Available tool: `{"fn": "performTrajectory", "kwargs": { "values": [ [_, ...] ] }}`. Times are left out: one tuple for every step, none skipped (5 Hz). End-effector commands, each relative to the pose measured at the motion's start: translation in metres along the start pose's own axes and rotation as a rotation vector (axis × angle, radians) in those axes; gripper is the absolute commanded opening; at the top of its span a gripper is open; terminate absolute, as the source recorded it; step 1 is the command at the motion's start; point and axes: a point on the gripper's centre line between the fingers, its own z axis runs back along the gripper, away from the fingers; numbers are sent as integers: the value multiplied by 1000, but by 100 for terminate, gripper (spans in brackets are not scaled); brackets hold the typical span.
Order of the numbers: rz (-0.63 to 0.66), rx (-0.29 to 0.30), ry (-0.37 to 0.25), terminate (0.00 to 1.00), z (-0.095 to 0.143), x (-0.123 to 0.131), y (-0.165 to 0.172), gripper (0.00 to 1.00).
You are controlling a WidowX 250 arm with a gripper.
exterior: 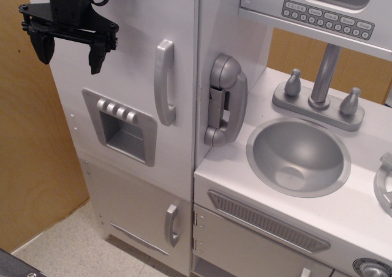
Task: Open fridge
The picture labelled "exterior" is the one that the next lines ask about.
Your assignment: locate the silver left faucet knob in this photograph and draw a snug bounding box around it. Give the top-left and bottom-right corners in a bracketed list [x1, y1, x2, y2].
[284, 69, 301, 97]

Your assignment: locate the grey ice water dispenser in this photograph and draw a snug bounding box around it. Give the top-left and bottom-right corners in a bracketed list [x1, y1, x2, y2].
[82, 88, 157, 167]

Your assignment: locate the silver oven dial knob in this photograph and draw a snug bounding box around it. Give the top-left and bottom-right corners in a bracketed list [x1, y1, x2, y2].
[353, 258, 391, 277]

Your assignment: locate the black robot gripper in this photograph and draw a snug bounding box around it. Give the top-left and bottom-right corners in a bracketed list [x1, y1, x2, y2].
[18, 0, 119, 75]

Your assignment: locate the silver faucet knob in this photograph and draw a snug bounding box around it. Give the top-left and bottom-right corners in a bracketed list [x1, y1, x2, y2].
[339, 87, 361, 115]
[284, 69, 301, 97]

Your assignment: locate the white toy oven door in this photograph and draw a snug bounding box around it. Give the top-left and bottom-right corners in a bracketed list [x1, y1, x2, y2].
[192, 205, 334, 276]

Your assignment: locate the white toy kitchen counter unit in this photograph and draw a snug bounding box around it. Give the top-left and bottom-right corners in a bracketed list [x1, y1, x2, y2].
[194, 0, 391, 276]

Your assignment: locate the silver right faucet knob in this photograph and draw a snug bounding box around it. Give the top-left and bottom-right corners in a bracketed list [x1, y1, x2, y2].
[339, 87, 361, 115]

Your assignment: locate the black case corner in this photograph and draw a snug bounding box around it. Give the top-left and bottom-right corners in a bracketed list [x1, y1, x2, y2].
[1, 249, 47, 277]

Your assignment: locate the grey toy wall phone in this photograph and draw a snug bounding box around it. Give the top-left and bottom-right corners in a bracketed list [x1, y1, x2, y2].
[204, 53, 247, 147]

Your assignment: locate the silver toy faucet spout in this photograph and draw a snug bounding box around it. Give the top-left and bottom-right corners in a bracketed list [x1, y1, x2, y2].
[309, 44, 341, 110]

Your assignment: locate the brown wooden board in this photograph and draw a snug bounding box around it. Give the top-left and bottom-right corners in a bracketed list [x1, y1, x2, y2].
[1, 0, 89, 252]

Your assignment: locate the silver round toy sink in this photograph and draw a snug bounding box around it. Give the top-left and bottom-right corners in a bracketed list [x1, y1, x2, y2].
[246, 118, 351, 198]

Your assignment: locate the white lower freezer door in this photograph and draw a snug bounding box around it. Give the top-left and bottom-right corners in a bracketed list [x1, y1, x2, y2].
[79, 158, 192, 276]

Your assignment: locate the silver upper fridge door handle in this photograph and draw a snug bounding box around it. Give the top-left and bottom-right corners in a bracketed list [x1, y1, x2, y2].
[154, 39, 176, 126]

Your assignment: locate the grey faucet base plate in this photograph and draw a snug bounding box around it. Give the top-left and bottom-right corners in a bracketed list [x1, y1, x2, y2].
[272, 82, 365, 132]

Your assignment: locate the silver lower freezer door handle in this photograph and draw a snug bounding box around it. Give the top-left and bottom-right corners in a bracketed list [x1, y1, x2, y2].
[164, 204, 179, 248]

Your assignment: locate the white toy microwave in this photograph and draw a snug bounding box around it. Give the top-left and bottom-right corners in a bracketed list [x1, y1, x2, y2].
[239, 0, 391, 60]

